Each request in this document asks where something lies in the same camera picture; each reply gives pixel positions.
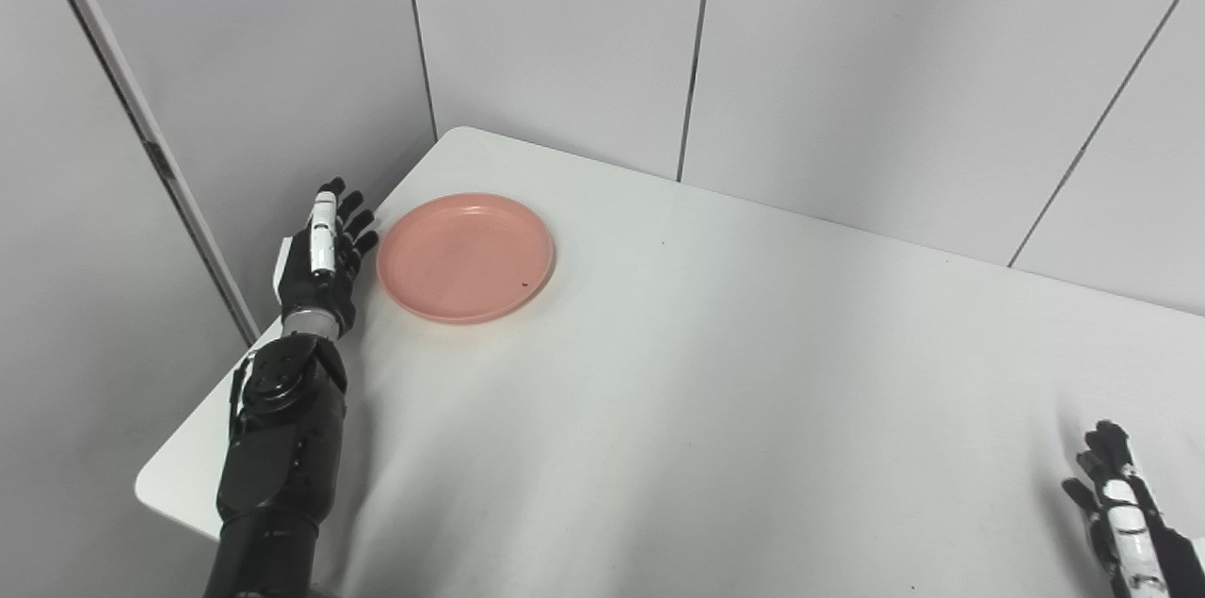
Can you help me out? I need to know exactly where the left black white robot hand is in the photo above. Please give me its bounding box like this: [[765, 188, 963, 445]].
[[273, 177, 380, 333]]

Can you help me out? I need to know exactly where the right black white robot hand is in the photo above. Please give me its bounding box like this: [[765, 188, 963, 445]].
[[1062, 420, 1205, 598]]

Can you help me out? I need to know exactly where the pink round plate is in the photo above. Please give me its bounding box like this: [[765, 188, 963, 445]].
[[376, 193, 557, 326]]

